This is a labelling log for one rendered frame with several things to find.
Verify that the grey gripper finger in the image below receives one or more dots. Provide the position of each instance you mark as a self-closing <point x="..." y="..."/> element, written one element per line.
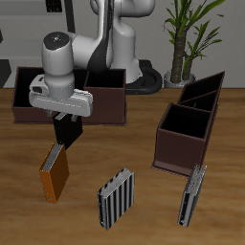
<point x="60" y="115"/>
<point x="74" y="118"/>

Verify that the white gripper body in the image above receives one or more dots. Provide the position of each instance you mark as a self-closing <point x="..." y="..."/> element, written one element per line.
<point x="65" y="103"/>

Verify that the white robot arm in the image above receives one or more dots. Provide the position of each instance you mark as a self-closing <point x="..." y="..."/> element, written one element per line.
<point x="121" y="41"/>

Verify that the dark brown desk caddy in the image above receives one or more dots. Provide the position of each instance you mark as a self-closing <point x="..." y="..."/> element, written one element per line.
<point x="105" y="95"/>
<point x="188" y="134"/>

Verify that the orange book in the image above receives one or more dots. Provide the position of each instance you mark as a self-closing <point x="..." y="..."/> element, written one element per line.
<point x="55" y="173"/>

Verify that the black and white striped book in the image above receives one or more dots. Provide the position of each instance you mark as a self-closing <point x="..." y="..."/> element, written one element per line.
<point x="116" y="197"/>

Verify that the grey book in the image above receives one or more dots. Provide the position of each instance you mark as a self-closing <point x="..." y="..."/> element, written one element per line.
<point x="191" y="197"/>

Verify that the green pot plant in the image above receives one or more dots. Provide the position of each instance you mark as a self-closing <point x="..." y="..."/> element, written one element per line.
<point x="183" y="44"/>

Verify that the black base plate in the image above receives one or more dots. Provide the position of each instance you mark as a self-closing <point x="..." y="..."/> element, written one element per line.
<point x="148" y="79"/>

